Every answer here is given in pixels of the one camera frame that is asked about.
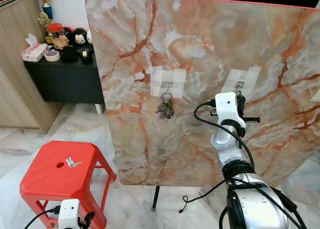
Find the light wooden cabinet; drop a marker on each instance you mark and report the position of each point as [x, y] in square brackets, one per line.
[20, 89]

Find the dark brown table leg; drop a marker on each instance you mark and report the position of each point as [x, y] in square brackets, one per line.
[155, 199]

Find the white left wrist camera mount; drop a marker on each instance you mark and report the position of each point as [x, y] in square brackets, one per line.
[68, 214]

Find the brown bear toy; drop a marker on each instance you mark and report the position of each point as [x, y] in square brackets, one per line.
[61, 42]

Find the small silver keys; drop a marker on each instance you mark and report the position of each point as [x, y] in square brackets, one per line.
[72, 163]

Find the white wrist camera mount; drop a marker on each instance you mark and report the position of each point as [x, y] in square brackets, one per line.
[226, 108]
[68, 214]

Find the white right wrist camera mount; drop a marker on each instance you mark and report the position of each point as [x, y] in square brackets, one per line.
[226, 108]

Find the black and white doll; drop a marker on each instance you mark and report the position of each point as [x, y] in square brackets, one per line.
[79, 36]

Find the pink tissue pack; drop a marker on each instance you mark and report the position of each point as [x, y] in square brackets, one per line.
[34, 52]

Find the black low cabinet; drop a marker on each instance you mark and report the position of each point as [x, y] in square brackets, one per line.
[70, 84]

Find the red lid jar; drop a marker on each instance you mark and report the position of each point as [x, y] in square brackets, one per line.
[55, 30]

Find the small black box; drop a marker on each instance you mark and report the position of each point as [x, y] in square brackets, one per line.
[69, 55]

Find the blue and gold trophy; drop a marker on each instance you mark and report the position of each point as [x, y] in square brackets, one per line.
[46, 10]

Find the marble pattern table top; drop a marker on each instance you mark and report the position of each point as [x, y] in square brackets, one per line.
[190, 149]

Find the clear tape patch with hook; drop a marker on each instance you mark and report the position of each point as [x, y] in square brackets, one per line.
[242, 79]
[175, 78]

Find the black tape dispenser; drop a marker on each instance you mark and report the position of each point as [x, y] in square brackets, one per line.
[86, 55]

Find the white tape roll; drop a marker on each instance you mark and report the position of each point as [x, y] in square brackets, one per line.
[52, 56]

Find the red plastic stool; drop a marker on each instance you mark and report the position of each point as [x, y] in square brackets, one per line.
[65, 181]

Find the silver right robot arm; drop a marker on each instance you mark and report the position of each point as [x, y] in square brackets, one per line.
[255, 204]

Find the white and blue doll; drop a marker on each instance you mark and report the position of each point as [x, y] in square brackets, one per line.
[88, 36]

